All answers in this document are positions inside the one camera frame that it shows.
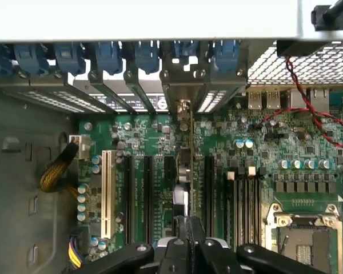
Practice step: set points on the metal cpu socket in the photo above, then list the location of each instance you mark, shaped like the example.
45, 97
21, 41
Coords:
303, 242

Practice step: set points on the black ram slot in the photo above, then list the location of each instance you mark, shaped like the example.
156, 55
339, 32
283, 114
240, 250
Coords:
249, 211
230, 205
240, 211
257, 208

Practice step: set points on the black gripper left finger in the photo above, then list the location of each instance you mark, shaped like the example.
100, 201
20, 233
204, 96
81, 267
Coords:
183, 251

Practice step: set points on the perforated metal slot cover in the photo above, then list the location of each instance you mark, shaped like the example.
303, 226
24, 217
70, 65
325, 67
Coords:
213, 100
48, 101
83, 101

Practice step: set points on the green motherboard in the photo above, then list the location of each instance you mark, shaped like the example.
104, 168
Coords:
245, 134

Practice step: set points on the long black expansion slot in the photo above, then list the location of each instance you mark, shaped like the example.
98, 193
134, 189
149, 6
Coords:
209, 194
148, 199
130, 199

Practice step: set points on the blue slot clip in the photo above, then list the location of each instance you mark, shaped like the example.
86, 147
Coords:
147, 57
188, 50
227, 57
70, 58
31, 58
108, 57

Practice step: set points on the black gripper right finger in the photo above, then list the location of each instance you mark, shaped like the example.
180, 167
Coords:
200, 254

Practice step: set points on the white pci expansion slot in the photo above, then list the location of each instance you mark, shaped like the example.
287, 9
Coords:
108, 194

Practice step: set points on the short black expansion slot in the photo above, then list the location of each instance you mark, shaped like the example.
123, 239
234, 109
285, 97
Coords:
169, 171

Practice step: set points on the grey metal pc case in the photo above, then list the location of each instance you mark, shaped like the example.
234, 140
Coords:
23, 177

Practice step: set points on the silver usb port block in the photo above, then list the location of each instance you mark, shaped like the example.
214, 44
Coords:
263, 98

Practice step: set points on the white power connector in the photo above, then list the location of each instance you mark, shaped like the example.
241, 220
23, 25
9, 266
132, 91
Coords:
84, 147

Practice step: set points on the silver ethernet port block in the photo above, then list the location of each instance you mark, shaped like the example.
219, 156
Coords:
317, 98

